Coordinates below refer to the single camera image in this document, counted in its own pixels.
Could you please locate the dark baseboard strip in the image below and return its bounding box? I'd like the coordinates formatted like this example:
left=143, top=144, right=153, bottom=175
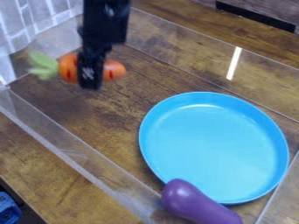
left=215, top=1, right=295, bottom=33

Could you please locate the white checkered curtain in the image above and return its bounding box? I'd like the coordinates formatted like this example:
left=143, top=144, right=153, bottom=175
left=0, top=0, right=82, bottom=85

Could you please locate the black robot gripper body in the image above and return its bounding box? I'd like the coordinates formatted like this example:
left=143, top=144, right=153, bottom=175
left=76, top=0, right=132, bottom=60

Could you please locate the blue round plastic tray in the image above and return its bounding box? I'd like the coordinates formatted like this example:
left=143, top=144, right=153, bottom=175
left=139, top=92, right=289, bottom=205

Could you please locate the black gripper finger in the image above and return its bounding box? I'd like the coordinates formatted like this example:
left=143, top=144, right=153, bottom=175
left=77, top=52, right=105, bottom=90

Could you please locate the blue plastic object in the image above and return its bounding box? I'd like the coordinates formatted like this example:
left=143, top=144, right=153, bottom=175
left=0, top=192, right=22, bottom=224

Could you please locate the purple toy eggplant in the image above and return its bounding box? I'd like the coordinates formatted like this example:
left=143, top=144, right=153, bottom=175
left=161, top=178, right=243, bottom=224

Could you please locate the orange toy carrot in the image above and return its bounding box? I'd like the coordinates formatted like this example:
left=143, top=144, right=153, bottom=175
left=28, top=52, right=127, bottom=84

